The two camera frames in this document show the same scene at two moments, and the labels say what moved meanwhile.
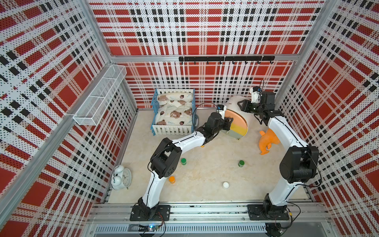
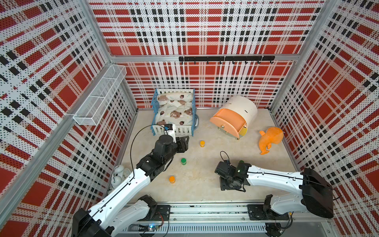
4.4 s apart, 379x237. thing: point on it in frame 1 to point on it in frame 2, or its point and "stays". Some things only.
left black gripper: x=227 y=123 to x=182 y=145
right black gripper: x=246 y=105 to x=223 y=185
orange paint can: x=171 y=179 stays
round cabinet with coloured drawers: x=239 y=127 stays
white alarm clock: x=121 y=177 stays
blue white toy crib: x=173 y=112 stays
